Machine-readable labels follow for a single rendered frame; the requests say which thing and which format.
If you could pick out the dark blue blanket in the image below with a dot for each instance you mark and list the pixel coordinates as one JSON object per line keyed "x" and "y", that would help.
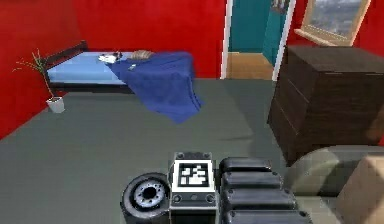
{"x": 160, "y": 83}

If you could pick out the house plant in white pot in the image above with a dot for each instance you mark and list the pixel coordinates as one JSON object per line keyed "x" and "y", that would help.
{"x": 55, "y": 101}

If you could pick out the window with beige frame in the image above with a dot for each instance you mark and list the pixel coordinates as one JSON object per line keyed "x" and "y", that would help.
{"x": 333, "y": 20}

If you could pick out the tan striped pillow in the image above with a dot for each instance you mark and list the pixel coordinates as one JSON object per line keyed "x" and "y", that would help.
{"x": 141, "y": 54}

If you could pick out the dark brown chest of drawers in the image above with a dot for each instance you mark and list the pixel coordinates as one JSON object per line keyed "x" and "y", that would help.
{"x": 330, "y": 100}

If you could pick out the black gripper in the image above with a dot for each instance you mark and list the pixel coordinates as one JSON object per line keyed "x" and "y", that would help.
{"x": 146, "y": 196}

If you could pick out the black bed with blue mattress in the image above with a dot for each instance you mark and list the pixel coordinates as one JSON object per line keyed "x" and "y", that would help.
{"x": 80, "y": 70}

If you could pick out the teal room door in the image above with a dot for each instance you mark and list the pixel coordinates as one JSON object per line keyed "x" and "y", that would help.
{"x": 274, "y": 30}

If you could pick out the white and black small object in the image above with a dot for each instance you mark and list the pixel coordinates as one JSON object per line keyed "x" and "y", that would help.
{"x": 108, "y": 58}

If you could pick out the beige box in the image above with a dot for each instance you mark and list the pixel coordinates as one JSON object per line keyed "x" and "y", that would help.
{"x": 363, "y": 193}

